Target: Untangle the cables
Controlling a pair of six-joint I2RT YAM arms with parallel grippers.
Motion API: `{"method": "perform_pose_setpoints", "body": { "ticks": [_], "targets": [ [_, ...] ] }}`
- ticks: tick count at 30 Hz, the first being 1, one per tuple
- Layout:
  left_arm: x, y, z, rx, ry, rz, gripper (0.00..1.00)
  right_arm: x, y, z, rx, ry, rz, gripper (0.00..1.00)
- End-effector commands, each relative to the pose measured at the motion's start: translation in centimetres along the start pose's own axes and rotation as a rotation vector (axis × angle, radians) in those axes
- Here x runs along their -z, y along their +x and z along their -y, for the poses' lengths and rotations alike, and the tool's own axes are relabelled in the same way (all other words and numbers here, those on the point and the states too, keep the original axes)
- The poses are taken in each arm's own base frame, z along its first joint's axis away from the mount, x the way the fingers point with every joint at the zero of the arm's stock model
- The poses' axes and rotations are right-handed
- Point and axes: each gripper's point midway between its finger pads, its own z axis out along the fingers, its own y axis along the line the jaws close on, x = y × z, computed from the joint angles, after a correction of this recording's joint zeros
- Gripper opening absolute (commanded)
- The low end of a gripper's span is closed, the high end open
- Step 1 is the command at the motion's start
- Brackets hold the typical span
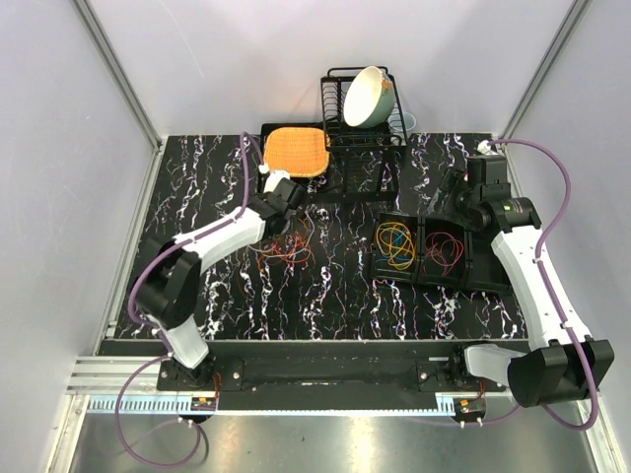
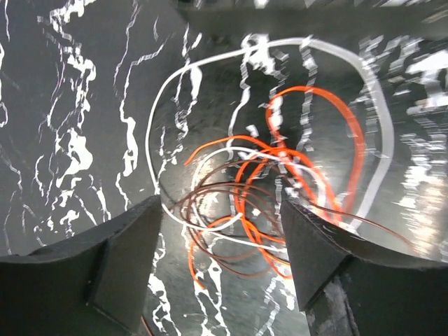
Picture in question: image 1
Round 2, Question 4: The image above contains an orange cable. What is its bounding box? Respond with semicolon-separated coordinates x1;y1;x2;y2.
250;214;316;265

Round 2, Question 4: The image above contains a black wire tray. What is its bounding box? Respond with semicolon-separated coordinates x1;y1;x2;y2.
260;122;405;204

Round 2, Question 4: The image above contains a blue cable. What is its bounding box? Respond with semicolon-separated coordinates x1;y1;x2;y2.
379;229;418;265

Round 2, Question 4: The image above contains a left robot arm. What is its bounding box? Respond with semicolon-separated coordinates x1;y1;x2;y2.
127;171;308;390

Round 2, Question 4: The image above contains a red cable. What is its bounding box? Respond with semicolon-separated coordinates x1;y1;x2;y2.
424;231;465;277

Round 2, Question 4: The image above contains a black dish rack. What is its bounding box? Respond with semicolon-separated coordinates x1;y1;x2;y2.
320;66;408;152

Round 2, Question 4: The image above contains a cream ceramic bowl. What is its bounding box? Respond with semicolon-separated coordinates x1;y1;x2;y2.
343;66;395;129

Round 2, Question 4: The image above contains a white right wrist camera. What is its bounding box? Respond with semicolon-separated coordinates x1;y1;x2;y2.
477;140;504;158

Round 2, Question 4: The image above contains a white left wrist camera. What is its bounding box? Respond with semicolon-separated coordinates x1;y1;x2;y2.
258;164;290;193

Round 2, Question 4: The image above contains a black bin left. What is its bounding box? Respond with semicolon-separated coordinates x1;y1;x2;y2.
370;212;420;284

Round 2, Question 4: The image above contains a black bin middle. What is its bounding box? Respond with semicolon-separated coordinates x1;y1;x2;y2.
416;217;466;288

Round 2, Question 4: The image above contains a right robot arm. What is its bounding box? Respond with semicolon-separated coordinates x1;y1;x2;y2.
428;155;614;407

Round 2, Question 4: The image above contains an orange woven mat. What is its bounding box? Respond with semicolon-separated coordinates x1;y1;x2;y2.
263;127;330;178

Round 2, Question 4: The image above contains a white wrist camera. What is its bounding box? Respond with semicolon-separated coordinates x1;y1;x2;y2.
477;140;504;158
258;164;290;193

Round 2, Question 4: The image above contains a light blue cup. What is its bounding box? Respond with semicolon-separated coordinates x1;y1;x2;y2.
387;111;416;137

